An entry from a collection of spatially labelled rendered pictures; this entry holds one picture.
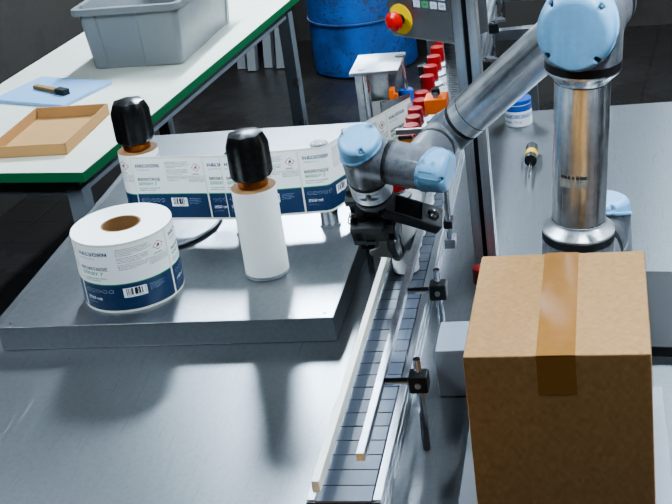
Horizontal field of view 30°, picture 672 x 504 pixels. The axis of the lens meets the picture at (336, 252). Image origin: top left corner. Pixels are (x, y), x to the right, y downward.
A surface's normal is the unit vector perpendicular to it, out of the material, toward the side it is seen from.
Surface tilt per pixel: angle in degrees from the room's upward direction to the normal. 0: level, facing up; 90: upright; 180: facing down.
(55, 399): 0
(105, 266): 90
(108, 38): 95
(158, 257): 90
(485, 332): 0
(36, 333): 90
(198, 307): 0
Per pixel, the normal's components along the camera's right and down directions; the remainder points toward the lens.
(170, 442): -0.13, -0.90
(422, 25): -0.70, 0.38
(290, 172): -0.10, 0.43
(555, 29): -0.40, 0.34
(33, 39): 0.95, 0.01
